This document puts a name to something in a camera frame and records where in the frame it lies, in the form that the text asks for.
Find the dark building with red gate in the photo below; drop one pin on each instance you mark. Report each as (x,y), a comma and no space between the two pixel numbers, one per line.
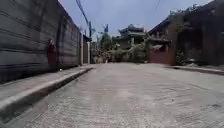
(196,36)

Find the red mark on wall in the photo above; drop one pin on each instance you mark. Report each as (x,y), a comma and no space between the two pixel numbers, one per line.
(51,55)

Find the grey concrete wall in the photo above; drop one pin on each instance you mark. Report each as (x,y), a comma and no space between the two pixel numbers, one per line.
(30,36)

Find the grey concrete road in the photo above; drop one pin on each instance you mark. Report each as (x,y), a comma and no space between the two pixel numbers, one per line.
(133,96)

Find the green bushes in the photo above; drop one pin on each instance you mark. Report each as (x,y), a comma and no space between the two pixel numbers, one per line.
(128,53)

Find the raised concrete sidewalk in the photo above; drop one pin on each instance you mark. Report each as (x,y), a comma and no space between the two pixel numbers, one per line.
(30,87)

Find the concrete kerb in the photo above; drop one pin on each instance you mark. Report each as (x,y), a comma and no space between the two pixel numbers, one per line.
(200,69)

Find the pole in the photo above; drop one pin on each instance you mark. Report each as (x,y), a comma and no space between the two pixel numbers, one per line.
(90,31)

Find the building with tiered roof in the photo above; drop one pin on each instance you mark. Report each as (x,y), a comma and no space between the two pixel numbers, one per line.
(130,36)

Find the green tree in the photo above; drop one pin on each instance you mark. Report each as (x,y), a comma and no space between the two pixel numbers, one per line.
(105,41)

